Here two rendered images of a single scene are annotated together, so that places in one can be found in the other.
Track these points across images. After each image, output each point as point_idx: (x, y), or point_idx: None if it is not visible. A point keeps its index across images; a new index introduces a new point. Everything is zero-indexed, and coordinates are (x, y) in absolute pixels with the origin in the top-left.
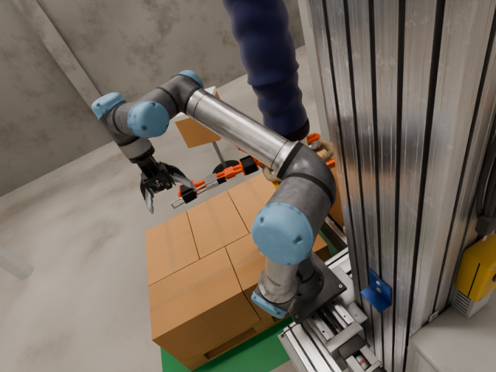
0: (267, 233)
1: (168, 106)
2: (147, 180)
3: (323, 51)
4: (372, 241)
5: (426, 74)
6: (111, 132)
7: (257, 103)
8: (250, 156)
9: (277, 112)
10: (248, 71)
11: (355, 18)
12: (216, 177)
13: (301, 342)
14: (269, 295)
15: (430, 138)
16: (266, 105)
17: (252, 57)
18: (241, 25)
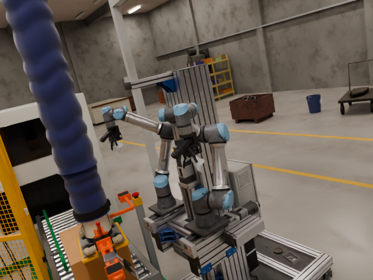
0: (225, 128)
1: None
2: (197, 143)
3: (186, 96)
4: (209, 155)
5: (208, 91)
6: (189, 116)
7: (85, 187)
8: (95, 239)
9: (100, 185)
10: (81, 161)
11: (194, 86)
12: (111, 251)
13: (237, 229)
14: (227, 185)
15: (212, 103)
16: (95, 181)
17: (87, 147)
18: (81, 128)
